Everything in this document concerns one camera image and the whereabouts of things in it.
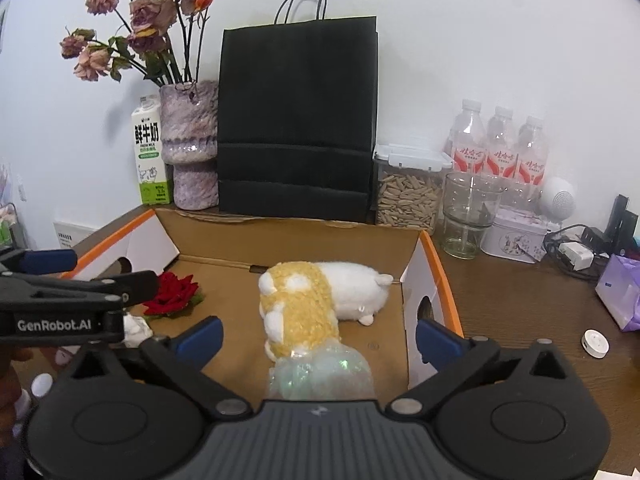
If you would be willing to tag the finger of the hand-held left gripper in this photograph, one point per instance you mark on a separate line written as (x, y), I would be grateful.
(50, 260)
(75, 292)

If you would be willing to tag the black paper bag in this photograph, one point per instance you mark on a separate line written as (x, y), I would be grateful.
(300, 110)

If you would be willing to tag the clear bubble wrap bag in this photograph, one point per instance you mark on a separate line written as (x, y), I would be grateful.
(320, 375)

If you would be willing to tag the clear container of seeds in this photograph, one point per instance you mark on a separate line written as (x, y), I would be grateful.
(407, 200)

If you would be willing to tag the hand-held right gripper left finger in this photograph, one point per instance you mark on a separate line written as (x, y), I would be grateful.
(200, 340)

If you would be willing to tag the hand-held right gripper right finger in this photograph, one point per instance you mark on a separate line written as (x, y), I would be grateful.
(437, 342)

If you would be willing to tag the wooden desktop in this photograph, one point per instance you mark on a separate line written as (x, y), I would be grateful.
(525, 320)

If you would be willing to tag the dried rose bouquet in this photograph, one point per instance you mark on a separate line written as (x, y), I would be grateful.
(145, 15)

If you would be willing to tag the white charger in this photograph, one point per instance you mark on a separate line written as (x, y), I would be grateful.
(575, 255)

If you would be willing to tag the white round speaker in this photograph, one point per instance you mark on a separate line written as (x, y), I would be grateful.
(559, 200)

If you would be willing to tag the yellow and white plush toy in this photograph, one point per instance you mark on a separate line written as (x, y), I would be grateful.
(300, 310)

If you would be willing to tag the small white round disc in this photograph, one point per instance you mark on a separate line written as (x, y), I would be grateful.
(595, 344)

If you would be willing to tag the red fabric rose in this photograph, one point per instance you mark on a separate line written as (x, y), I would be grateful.
(172, 295)

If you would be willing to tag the purple marbled vase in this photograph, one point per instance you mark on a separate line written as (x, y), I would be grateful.
(192, 135)

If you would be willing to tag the clear glass cup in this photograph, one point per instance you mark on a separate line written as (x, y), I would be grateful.
(467, 220)

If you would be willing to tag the purple tissue pack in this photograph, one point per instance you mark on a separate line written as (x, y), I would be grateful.
(620, 290)

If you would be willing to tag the orange cardboard box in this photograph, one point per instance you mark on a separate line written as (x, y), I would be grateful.
(225, 240)

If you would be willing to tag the wall picture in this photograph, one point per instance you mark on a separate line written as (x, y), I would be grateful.
(4, 25)

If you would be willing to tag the black upright device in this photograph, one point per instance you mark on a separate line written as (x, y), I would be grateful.
(620, 225)

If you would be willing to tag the white and green milk carton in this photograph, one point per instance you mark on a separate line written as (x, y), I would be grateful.
(151, 160)

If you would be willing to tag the lavender tin box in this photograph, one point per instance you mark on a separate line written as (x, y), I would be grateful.
(512, 240)

